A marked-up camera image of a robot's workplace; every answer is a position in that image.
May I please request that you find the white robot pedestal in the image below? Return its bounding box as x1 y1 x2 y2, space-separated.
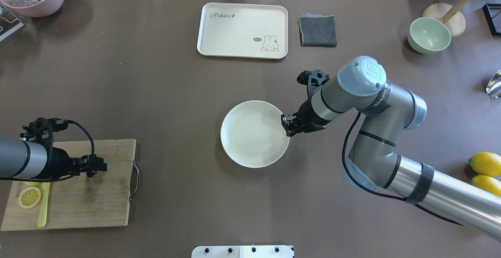
191 244 295 258

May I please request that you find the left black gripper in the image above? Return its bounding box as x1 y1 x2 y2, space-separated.
49 148 108 177

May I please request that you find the yellow lemon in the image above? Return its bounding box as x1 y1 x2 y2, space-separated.
469 152 501 177
471 175 501 197

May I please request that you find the dark cherry pair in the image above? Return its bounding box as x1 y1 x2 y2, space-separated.
86 170 98 178

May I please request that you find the yellow plastic knife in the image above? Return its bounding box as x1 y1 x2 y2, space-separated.
36 182 50 228

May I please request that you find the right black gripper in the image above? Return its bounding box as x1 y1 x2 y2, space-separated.
281 100 331 137

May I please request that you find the white wire cup rack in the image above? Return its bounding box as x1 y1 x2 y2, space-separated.
0 3 24 41

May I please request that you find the metal scoop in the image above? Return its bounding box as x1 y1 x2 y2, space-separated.
485 69 501 99

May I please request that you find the mint green bowl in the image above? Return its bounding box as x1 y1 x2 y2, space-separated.
407 17 452 54

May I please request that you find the wooden cutting board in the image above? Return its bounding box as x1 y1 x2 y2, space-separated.
1 139 137 231

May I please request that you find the wooden mug tree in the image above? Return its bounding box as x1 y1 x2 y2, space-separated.
422 0 470 39

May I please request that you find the white round plate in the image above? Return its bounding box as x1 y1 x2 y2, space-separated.
220 100 290 168

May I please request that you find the grey folded cloth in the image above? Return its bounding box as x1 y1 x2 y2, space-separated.
298 13 337 47

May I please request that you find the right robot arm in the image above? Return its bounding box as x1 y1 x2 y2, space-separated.
281 55 501 240

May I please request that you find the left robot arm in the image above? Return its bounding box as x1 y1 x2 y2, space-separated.
0 137 108 182

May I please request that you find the cream rabbit tray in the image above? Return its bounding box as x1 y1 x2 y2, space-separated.
197 2 288 60

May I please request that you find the lemon slice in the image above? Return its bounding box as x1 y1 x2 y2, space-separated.
24 181 40 187
18 186 43 209

